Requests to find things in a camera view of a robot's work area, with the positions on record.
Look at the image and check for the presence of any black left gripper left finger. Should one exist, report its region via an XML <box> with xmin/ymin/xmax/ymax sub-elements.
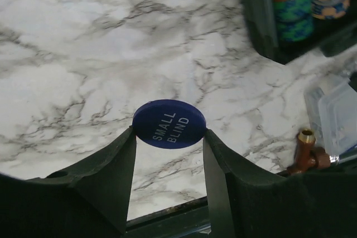
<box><xmin>1</xmin><ymin>128</ymin><xmax>137</xmax><ymax>237</ymax></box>

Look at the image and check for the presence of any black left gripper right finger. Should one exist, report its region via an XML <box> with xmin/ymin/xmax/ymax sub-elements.
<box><xmin>203</xmin><ymin>130</ymin><xmax>356</xmax><ymax>237</ymax></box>

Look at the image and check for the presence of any blue small blind button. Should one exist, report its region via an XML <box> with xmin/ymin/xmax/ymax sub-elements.
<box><xmin>132</xmin><ymin>99</ymin><xmax>207</xmax><ymax>149</ymax></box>

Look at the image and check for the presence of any black poker set case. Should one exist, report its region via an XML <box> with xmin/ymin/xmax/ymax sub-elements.
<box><xmin>242</xmin><ymin>0</ymin><xmax>356</xmax><ymax>64</ymax></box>

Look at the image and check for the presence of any brown faucet tap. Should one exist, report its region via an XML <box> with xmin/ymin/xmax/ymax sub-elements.
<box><xmin>287</xmin><ymin>128</ymin><xmax>331</xmax><ymax>175</ymax></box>

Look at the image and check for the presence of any clear plastic bag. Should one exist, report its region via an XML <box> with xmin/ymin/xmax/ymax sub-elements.
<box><xmin>304</xmin><ymin>75</ymin><xmax>356</xmax><ymax>164</ymax></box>

